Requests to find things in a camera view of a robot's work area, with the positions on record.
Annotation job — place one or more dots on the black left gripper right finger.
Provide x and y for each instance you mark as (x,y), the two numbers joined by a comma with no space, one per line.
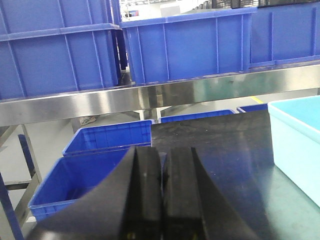
(194,207)

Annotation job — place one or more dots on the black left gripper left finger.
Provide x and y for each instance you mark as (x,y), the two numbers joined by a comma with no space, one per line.
(125,205)

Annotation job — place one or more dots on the blue bin near left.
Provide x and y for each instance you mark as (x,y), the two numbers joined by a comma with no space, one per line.
(70,178)

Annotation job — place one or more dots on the blue bin behind left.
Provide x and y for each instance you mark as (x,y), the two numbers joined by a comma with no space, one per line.
(111,137)

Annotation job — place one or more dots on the small blue bin behind mat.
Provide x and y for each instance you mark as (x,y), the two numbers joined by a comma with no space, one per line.
(192,116)

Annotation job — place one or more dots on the small blue bin right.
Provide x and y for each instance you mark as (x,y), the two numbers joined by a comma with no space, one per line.
(252,108)

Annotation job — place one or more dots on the light cyan plastic tray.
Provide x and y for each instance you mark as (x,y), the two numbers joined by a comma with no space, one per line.
(295,133)

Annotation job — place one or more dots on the large blue crate centre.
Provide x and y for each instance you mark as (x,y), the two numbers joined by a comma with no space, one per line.
(186,46)

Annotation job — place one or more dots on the large blue crate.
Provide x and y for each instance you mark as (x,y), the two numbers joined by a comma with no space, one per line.
(186,46)
(57,46)

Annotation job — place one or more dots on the large blue crate left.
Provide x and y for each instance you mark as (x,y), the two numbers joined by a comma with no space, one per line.
(57,46)

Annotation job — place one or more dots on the blue crate with label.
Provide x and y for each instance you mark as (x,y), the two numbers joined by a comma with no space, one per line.
(285,34)

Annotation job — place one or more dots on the stainless steel table frame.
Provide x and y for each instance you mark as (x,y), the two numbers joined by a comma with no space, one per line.
(299,216)

